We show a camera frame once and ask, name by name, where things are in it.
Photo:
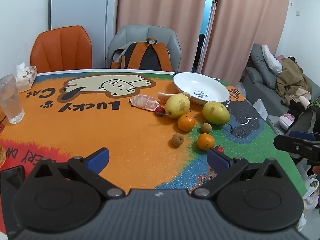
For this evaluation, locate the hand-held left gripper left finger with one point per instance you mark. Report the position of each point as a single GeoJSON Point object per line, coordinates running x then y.
{"type": "Point", "coordinates": [98, 158]}

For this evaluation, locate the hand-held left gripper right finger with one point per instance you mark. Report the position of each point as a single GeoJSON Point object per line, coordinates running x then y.
{"type": "Point", "coordinates": [217, 158]}

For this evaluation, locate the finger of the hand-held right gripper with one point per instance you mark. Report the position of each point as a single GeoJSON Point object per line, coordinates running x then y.
{"type": "Point", "coordinates": [302, 135]}
{"type": "Point", "coordinates": [287, 143]}

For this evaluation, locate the orange mandarin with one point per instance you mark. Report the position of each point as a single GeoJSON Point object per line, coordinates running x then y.
{"type": "Point", "coordinates": [186, 123]}
{"type": "Point", "coordinates": [205, 141]}

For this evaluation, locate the brown longan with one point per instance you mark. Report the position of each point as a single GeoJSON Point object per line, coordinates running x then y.
{"type": "Point", "coordinates": [206, 128]}
{"type": "Point", "coordinates": [177, 140]}

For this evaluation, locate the yellow pear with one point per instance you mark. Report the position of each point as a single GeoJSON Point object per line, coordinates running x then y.
{"type": "Point", "coordinates": [177, 105]}
{"type": "Point", "coordinates": [215, 113]}

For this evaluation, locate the white plate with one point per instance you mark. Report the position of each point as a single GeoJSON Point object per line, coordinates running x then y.
{"type": "Point", "coordinates": [200, 87]}

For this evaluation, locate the person's right hand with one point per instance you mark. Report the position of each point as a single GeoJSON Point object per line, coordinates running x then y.
{"type": "Point", "coordinates": [317, 170]}

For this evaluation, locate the red cherry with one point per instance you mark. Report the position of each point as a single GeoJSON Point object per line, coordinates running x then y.
{"type": "Point", "coordinates": [220, 149]}
{"type": "Point", "coordinates": [160, 110]}

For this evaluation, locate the pink plush slipper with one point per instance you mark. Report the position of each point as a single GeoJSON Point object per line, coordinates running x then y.
{"type": "Point", "coordinates": [287, 121]}

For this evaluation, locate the printed cat table mat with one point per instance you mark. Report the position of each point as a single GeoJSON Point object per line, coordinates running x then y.
{"type": "Point", "coordinates": [100, 130]}

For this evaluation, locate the white plastic bag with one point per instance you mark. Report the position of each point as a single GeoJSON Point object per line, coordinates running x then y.
{"type": "Point", "coordinates": [310, 192]}

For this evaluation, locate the grey sofa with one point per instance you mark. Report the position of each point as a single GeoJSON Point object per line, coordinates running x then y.
{"type": "Point", "coordinates": [271, 98]}

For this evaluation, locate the brown coat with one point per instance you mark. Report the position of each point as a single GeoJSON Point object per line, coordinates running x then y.
{"type": "Point", "coordinates": [292, 80]}

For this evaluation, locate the pink wrapped meat piece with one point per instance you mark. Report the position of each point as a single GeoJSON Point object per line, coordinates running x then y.
{"type": "Point", "coordinates": [145, 102]}

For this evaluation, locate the small grey cushion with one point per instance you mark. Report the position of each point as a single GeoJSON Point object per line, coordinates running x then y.
{"type": "Point", "coordinates": [255, 76]}

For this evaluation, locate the white pillow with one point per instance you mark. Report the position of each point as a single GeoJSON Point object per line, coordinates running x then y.
{"type": "Point", "coordinates": [272, 60]}

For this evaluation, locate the large grey cushion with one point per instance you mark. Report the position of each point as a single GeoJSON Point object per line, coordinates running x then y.
{"type": "Point", "coordinates": [258, 57]}

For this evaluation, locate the clear drinking glass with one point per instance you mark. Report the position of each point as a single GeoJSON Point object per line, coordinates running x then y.
{"type": "Point", "coordinates": [11, 100]}

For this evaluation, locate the patterned tissue box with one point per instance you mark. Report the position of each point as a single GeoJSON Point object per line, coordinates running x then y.
{"type": "Point", "coordinates": [26, 78]}

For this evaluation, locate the orange chair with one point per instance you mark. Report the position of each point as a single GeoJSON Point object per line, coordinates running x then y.
{"type": "Point", "coordinates": [61, 50]}

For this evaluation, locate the orange and black backpack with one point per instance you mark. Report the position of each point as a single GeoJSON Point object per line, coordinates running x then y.
{"type": "Point", "coordinates": [150, 55]}

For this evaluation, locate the pink curtain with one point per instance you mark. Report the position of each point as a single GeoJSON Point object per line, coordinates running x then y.
{"type": "Point", "coordinates": [162, 5]}
{"type": "Point", "coordinates": [250, 17]}

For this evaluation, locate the grey chair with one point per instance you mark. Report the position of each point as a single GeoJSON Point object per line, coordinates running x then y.
{"type": "Point", "coordinates": [145, 32]}

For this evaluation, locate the white cabinet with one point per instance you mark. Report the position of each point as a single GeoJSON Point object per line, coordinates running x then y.
{"type": "Point", "coordinates": [80, 2]}

